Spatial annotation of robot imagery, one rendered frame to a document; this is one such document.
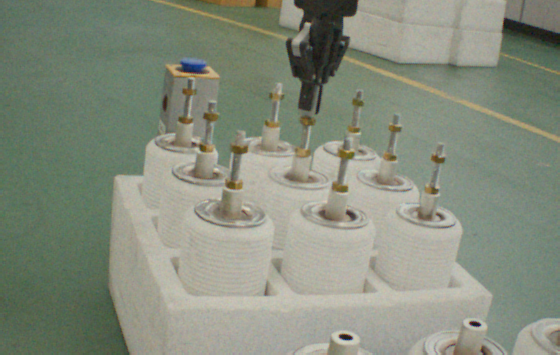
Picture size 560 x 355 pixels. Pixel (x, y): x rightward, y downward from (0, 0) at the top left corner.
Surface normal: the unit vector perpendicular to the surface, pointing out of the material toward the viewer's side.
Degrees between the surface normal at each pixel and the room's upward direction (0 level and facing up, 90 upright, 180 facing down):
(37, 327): 0
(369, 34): 90
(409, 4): 90
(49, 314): 0
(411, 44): 90
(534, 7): 90
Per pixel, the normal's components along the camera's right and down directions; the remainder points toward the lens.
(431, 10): 0.64, 0.32
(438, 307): 0.32, 0.33
